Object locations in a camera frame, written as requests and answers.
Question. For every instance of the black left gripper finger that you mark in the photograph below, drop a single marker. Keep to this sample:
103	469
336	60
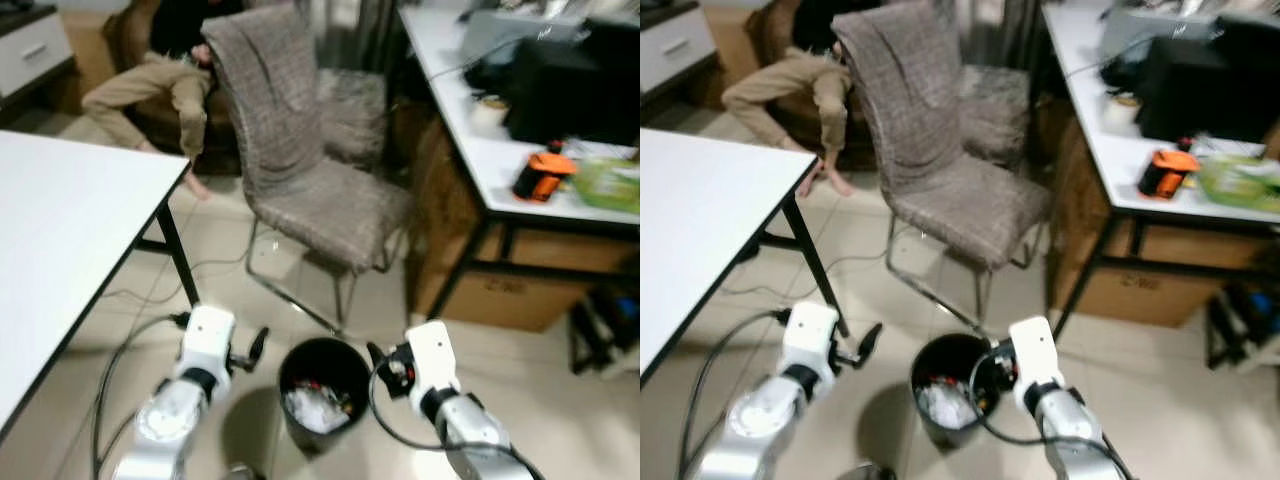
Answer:
258	343
870	340

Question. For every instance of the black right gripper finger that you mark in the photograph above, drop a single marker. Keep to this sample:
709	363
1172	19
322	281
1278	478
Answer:
375	352

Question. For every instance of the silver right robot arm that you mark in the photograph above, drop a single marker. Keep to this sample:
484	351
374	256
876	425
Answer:
470	425
1070	430

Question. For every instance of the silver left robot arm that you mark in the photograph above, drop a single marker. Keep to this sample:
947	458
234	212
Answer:
760	415
165	420

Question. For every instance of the black rubbish bin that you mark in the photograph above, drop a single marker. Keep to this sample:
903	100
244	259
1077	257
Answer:
930	365
300	365

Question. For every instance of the crumpled white paper trash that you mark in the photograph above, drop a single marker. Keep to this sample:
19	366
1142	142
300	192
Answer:
945	405
315	410

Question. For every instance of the brown cardboard box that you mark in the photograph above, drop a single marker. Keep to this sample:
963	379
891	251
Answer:
1150	280
530	270

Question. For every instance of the black and blue floor device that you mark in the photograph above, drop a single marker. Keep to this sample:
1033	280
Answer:
1245	315
605	320

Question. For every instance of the grey fabric chair chrome legs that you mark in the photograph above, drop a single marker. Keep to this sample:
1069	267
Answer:
910	110
280	120

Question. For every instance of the grey patterned fabric chair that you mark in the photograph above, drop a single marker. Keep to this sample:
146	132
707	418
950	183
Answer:
350	110
990	105

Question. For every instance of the orange and black tool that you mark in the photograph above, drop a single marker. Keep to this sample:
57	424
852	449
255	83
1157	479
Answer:
545	172
1168	170

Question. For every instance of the white cup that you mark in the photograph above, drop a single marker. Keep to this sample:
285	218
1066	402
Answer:
490	112
1122	110

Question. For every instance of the seated person khaki trousers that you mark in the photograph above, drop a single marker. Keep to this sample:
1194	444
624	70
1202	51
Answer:
150	85
790	85

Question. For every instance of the green plastic packet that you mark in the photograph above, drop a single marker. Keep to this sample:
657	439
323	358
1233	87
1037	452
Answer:
605	185
1240	180

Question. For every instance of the grey curtain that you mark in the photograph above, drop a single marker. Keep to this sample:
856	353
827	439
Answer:
990	30
350	30

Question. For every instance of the brown armchair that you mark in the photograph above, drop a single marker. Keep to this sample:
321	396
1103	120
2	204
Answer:
768	30
125	30

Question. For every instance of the black bag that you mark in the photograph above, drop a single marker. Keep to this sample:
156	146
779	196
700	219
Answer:
570	90
1200	85

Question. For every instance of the grey laptop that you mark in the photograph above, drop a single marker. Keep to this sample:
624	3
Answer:
510	35
1140	30

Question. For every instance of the white drawer cabinet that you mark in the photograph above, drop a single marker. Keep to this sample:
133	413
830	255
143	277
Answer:
675	45
30	50

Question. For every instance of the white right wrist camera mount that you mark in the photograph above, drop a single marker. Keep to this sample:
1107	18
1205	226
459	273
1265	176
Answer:
1035	350
432	355

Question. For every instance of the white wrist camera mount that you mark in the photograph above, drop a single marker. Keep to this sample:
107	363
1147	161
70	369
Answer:
808	335
432	355
208	335
1035	350

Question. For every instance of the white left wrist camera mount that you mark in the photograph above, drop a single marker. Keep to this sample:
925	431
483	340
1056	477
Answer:
808	335
208	335

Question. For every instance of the white table black frame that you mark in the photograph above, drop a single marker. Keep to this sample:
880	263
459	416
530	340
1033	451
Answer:
700	230
60	230

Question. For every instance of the white desk black frame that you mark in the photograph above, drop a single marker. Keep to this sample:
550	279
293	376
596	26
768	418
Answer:
1100	150
480	160

